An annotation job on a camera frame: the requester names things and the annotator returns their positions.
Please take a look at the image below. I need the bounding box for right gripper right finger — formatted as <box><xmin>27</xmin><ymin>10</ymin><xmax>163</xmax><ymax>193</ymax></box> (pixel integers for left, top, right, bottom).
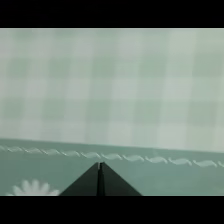
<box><xmin>98</xmin><ymin>161</ymin><xmax>143</xmax><ymax>197</ymax></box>

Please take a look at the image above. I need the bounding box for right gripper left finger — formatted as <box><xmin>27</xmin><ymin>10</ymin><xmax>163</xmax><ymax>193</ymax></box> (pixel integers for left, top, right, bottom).
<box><xmin>59</xmin><ymin>161</ymin><xmax>100</xmax><ymax>197</ymax></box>

